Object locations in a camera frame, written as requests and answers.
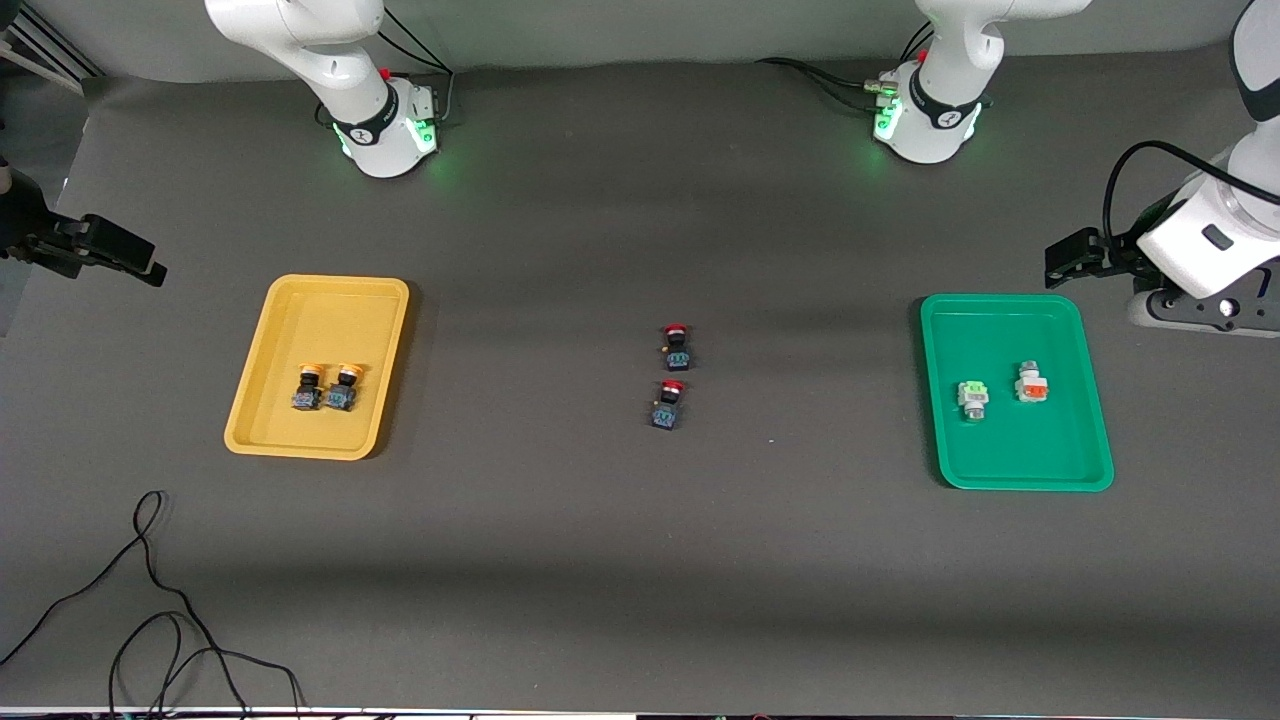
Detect green plastic tray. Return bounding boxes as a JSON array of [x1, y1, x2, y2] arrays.
[[919, 293, 1116, 492]]

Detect aluminium frame rail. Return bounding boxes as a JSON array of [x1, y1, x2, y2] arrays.
[[0, 0, 101, 81]]

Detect black right arm base cables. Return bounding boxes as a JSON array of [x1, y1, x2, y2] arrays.
[[375, 8, 457, 126]]

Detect loose black cable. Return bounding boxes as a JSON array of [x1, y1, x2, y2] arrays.
[[0, 490, 306, 719]]

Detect yellow plastic tray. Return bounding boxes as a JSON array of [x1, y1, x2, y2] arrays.
[[223, 274, 412, 462]]

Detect black left arm base cables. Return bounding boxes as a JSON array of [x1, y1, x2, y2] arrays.
[[755, 20, 936, 113]]

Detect black arm base cables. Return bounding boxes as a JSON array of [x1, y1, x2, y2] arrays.
[[755, 20, 936, 113], [375, 8, 457, 126]]

